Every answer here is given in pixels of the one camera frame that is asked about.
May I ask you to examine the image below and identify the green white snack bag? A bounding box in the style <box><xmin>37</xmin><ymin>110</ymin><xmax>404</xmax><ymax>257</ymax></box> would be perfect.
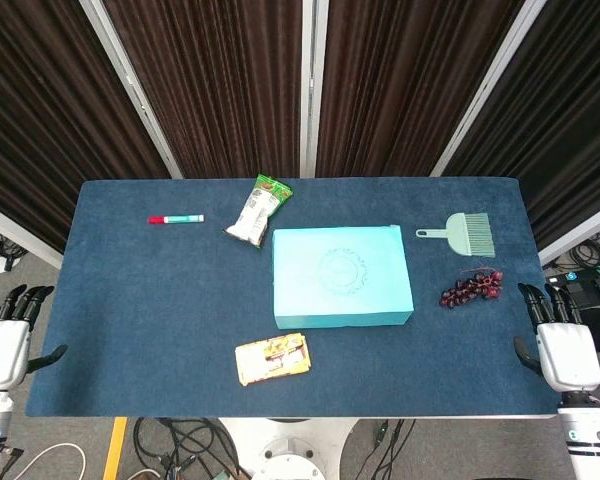
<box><xmin>223</xmin><ymin>173</ymin><xmax>293</xmax><ymax>248</ymax></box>

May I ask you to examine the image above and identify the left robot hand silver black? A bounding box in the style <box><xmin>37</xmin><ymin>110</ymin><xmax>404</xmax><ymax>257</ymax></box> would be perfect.
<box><xmin>0</xmin><ymin>283</ymin><xmax>69</xmax><ymax>392</ymax></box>

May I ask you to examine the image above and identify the yellow snack pack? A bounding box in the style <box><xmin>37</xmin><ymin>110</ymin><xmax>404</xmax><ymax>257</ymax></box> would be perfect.
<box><xmin>234</xmin><ymin>332</ymin><xmax>313</xmax><ymax>387</ymax></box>

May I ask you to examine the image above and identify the dark red grape bunch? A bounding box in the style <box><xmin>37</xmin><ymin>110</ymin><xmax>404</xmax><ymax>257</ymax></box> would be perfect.
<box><xmin>439</xmin><ymin>268</ymin><xmax>505</xmax><ymax>309</ymax></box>

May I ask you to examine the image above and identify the white floor cable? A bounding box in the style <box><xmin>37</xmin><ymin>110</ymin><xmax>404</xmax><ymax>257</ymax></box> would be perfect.
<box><xmin>9</xmin><ymin>442</ymin><xmax>87</xmax><ymax>480</ymax></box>

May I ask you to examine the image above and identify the black floor cable bundle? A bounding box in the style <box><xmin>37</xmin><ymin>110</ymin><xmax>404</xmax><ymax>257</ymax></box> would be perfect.
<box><xmin>132</xmin><ymin>417</ymin><xmax>244</xmax><ymax>480</ymax></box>

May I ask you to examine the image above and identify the red green marker pen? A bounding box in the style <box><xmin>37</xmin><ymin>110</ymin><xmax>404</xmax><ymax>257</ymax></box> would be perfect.
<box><xmin>147</xmin><ymin>214</ymin><xmax>205</xmax><ymax>225</ymax></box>

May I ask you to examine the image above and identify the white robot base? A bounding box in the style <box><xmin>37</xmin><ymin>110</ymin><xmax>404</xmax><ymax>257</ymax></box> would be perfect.
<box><xmin>219</xmin><ymin>417</ymin><xmax>361</xmax><ymax>480</ymax></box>

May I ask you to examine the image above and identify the blue table mat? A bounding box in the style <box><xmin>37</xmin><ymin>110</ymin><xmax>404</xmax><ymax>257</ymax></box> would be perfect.
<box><xmin>24</xmin><ymin>177</ymin><xmax>561</xmax><ymax>419</ymax></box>

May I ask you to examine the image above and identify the dark brown curtain panel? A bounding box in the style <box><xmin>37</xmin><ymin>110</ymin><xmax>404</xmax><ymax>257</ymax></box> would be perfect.
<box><xmin>0</xmin><ymin>0</ymin><xmax>174</xmax><ymax>254</ymax></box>
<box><xmin>442</xmin><ymin>0</ymin><xmax>600</xmax><ymax>251</ymax></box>
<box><xmin>102</xmin><ymin>0</ymin><xmax>304</xmax><ymax>180</ymax></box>
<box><xmin>315</xmin><ymin>0</ymin><xmax>526</xmax><ymax>179</ymax></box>

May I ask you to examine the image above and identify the yellow floor tape strip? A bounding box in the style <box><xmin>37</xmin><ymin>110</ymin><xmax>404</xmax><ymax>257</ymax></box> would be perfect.
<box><xmin>102</xmin><ymin>417</ymin><xmax>129</xmax><ymax>480</ymax></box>

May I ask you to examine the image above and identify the pale green hand brush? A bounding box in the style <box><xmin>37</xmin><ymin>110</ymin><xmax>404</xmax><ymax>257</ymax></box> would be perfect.
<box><xmin>414</xmin><ymin>212</ymin><xmax>497</xmax><ymax>259</ymax></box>

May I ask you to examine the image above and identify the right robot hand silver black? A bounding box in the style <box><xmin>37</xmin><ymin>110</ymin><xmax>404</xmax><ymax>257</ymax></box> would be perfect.
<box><xmin>512</xmin><ymin>282</ymin><xmax>600</xmax><ymax>393</ymax></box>

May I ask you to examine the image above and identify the white frame rail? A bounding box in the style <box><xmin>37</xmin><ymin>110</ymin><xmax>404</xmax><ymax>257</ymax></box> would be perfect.
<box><xmin>0</xmin><ymin>199</ymin><xmax>64</xmax><ymax>270</ymax></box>
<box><xmin>537</xmin><ymin>197</ymin><xmax>600</xmax><ymax>266</ymax></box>

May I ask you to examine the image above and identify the light blue shoe box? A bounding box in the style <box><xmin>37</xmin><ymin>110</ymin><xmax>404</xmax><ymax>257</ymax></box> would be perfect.
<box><xmin>271</xmin><ymin>224</ymin><xmax>415</xmax><ymax>331</ymax></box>

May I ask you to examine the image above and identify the white frame post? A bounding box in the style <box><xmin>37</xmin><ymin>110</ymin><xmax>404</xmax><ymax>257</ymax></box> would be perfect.
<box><xmin>429</xmin><ymin>0</ymin><xmax>550</xmax><ymax>177</ymax></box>
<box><xmin>78</xmin><ymin>0</ymin><xmax>185</xmax><ymax>180</ymax></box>
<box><xmin>299</xmin><ymin>0</ymin><xmax>330</xmax><ymax>179</ymax></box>

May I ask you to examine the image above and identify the black floor cable tangle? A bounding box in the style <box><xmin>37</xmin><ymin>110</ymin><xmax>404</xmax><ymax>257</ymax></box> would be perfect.
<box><xmin>567</xmin><ymin>232</ymin><xmax>600</xmax><ymax>276</ymax></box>
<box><xmin>0</xmin><ymin>224</ymin><xmax>29</xmax><ymax>274</ymax></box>

